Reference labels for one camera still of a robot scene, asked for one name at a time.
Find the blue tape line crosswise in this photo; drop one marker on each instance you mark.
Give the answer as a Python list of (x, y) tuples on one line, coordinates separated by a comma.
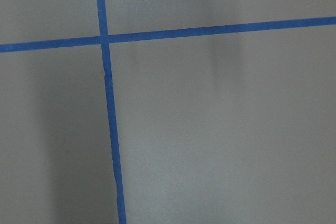
[(168, 34)]

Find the blue tape line lengthwise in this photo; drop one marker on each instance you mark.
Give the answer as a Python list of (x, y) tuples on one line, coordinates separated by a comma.
[(108, 82)]

